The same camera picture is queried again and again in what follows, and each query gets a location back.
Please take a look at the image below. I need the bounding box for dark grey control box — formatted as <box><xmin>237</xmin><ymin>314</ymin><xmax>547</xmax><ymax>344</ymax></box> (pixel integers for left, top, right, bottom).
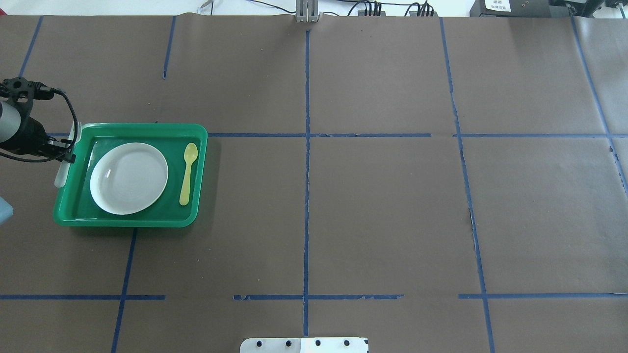
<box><xmin>469</xmin><ymin>0</ymin><xmax>572</xmax><ymax>18</ymax></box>

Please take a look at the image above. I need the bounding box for black camera cable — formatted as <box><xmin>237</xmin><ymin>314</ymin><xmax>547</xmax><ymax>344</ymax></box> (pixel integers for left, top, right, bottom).
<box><xmin>0</xmin><ymin>86</ymin><xmax>79</xmax><ymax>163</ymax></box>

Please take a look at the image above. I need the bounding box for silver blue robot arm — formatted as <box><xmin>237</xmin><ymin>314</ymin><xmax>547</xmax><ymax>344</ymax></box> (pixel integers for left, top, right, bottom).
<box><xmin>0</xmin><ymin>102</ymin><xmax>77</xmax><ymax>167</ymax></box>

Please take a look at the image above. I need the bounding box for yellow plastic spoon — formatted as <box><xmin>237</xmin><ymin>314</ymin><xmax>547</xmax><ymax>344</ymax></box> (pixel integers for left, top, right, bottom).
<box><xmin>179</xmin><ymin>143</ymin><xmax>198</xmax><ymax>206</ymax></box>

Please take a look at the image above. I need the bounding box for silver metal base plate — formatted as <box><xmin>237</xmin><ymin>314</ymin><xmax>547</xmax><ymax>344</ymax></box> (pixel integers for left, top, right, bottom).
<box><xmin>239</xmin><ymin>337</ymin><xmax>369</xmax><ymax>353</ymax></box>

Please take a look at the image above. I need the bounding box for green plastic tray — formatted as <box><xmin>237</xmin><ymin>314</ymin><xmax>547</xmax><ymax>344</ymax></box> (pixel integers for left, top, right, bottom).
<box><xmin>53</xmin><ymin>123</ymin><xmax>207</xmax><ymax>228</ymax></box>

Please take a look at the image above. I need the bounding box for white round plate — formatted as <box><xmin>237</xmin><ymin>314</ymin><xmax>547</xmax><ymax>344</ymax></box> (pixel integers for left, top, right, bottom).
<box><xmin>89</xmin><ymin>142</ymin><xmax>169</xmax><ymax>215</ymax></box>

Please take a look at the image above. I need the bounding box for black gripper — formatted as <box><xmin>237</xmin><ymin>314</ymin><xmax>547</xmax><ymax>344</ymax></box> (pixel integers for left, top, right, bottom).
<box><xmin>1</xmin><ymin>116</ymin><xmax>76</xmax><ymax>164</ymax></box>

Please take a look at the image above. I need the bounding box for pale mint plastic fork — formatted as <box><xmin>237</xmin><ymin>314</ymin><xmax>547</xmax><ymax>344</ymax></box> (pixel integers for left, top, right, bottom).
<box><xmin>54</xmin><ymin>122</ymin><xmax>82</xmax><ymax>188</ymax></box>

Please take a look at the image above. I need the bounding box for grey aluminium frame post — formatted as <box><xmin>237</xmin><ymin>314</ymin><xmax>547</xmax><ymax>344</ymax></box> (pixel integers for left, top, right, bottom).
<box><xmin>295</xmin><ymin>0</ymin><xmax>320</xmax><ymax>23</ymax></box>

